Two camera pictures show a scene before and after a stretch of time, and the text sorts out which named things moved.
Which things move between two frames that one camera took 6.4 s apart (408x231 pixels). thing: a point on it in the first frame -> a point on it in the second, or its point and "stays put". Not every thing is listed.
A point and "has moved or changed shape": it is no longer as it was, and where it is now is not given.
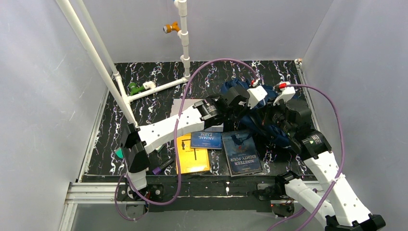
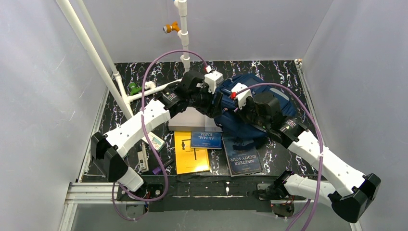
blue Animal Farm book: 206,140 stays put
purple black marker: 158,170 stays put
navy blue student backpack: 273,134 has moved or changed shape
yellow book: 191,160 stays put
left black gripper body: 239,106 -> 207,100
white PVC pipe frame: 125,101 stays put
